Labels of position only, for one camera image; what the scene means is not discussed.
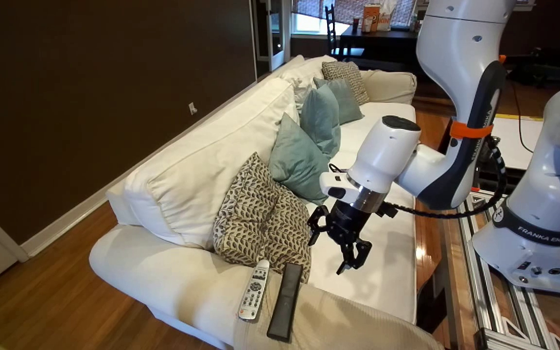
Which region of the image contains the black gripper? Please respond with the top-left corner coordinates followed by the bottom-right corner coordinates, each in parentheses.
top-left (324, 197), bottom-right (375, 276)

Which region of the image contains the black remote control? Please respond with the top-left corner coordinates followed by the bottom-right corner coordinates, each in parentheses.
top-left (266, 263), bottom-right (305, 344)

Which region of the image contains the silver Pioneer remote control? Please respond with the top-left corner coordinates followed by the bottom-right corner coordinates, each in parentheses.
top-left (235, 259), bottom-right (272, 325)

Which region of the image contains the white sofa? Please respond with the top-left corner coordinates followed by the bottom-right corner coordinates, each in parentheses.
top-left (87, 55), bottom-right (447, 350)

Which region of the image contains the white floor mat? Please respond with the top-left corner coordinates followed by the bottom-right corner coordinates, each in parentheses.
top-left (491, 113), bottom-right (544, 171)

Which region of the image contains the black dining chair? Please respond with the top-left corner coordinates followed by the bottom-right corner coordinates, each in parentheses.
top-left (322, 4), bottom-right (359, 61)

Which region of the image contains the orange box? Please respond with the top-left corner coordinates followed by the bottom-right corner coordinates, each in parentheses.
top-left (361, 2), bottom-right (417, 35)

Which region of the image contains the black braided cable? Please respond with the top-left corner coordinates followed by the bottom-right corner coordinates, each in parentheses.
top-left (379, 138), bottom-right (509, 222)

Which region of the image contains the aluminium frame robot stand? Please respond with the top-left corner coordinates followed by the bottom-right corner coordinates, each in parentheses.
top-left (452, 187), bottom-right (560, 350)

